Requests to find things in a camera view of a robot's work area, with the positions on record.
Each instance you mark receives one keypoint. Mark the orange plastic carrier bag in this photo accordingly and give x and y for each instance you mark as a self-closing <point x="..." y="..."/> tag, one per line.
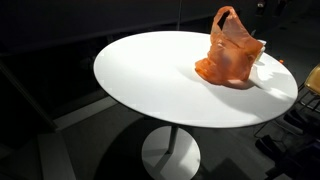
<point x="230" y="56"/>

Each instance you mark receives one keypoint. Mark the white table column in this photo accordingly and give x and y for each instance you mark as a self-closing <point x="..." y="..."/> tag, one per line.
<point x="172" y="140"/>

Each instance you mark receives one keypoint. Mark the white round table base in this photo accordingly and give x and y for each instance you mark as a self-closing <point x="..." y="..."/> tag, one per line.
<point x="180" y="160"/>

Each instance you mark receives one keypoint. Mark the thin grey vertical pole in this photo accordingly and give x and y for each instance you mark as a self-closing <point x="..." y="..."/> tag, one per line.
<point x="179" y="15"/>

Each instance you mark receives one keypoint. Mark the small orange object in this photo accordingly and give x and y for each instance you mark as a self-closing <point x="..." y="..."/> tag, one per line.
<point x="281" y="61"/>

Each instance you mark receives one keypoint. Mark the yellow chair seat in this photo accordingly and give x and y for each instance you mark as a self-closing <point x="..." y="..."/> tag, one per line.
<point x="314" y="80"/>

